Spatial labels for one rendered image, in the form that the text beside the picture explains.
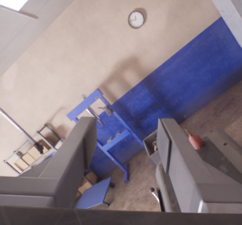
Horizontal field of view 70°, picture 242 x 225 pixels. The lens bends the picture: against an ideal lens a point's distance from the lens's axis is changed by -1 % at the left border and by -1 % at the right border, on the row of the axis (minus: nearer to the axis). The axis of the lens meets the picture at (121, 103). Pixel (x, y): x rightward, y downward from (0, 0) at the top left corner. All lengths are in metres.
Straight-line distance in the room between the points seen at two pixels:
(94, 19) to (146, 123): 2.47
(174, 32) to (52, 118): 3.25
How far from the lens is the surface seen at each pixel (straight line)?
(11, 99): 4.70
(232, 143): 1.06
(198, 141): 1.08
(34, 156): 4.60
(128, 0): 3.86
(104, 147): 3.79
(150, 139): 3.42
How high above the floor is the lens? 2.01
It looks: 12 degrees down
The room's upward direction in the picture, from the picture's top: 41 degrees counter-clockwise
